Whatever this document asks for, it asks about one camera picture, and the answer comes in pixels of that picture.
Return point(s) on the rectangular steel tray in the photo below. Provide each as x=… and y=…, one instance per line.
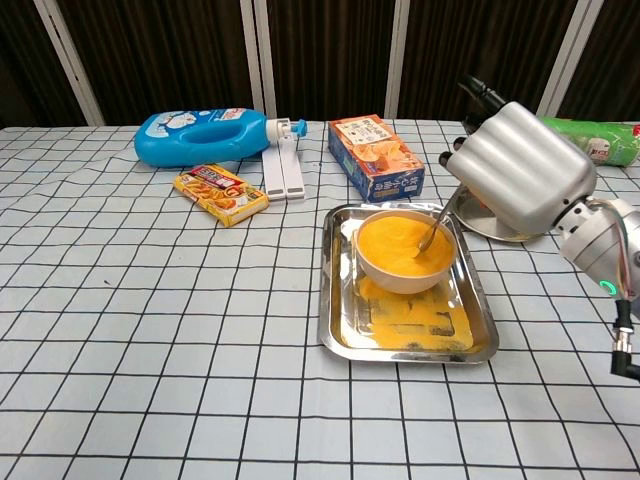
x=345, y=330

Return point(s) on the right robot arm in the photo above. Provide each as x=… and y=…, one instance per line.
x=600, y=240

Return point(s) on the white plastic sealing clip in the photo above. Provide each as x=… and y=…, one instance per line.
x=294, y=177
x=274, y=180

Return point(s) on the checkered white tablecloth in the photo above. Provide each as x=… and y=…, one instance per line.
x=150, y=350

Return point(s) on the white bowl of orange powder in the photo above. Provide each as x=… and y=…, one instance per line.
x=400, y=282

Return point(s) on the metal spoon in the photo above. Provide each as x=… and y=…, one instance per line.
x=435, y=230

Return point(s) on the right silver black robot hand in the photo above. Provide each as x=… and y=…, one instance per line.
x=525, y=170

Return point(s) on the yellow curry box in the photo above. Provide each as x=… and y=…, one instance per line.
x=220, y=192

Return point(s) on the round steel plate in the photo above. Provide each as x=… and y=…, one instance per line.
x=480, y=220

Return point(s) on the orange blue snack box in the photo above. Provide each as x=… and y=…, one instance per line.
x=375, y=150

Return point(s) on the dark folding screen white frame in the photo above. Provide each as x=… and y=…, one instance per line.
x=165, y=50

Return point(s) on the green chips can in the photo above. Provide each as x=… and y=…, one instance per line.
x=610, y=140

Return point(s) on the blue detergent bottle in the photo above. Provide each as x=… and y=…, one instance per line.
x=165, y=145

